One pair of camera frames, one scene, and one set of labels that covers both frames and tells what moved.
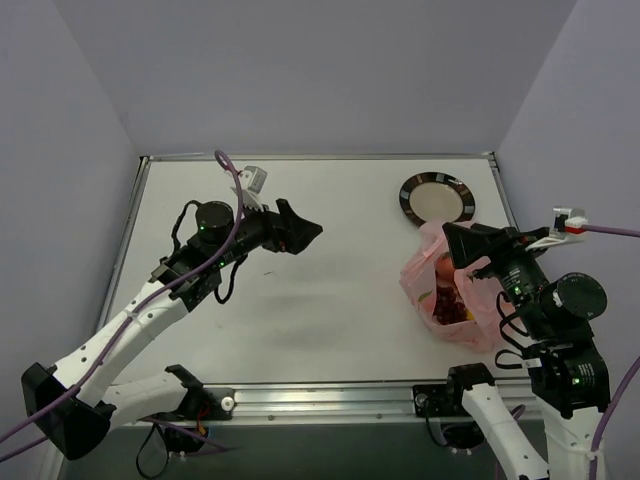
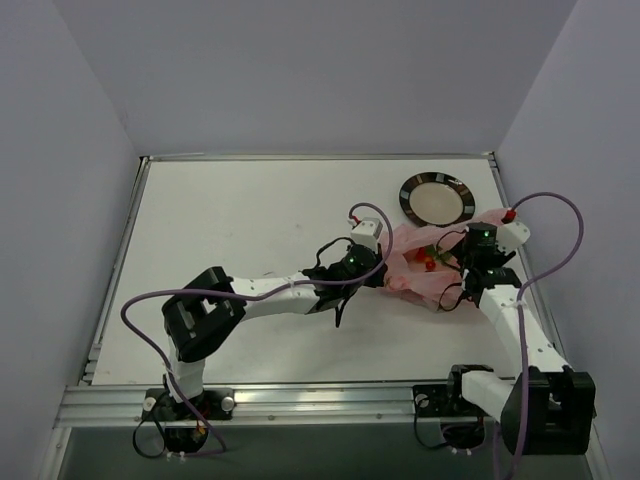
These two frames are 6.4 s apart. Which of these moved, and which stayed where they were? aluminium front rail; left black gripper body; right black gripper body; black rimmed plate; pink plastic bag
Moved: pink plastic bag; left black gripper body; right black gripper body
Stayed: black rimmed plate; aluminium front rail
